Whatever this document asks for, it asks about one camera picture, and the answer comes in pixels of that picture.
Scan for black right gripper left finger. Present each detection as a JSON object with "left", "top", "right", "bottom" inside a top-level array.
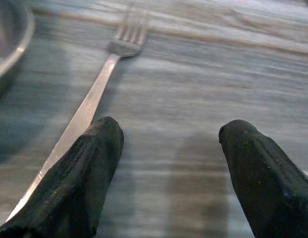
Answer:
[{"left": 0, "top": 116, "right": 124, "bottom": 238}]

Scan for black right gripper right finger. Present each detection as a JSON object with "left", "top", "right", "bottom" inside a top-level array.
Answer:
[{"left": 218, "top": 119, "right": 308, "bottom": 238}]

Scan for silver metal fork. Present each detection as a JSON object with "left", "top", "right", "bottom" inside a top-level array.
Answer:
[{"left": 6, "top": 2, "right": 148, "bottom": 223}]

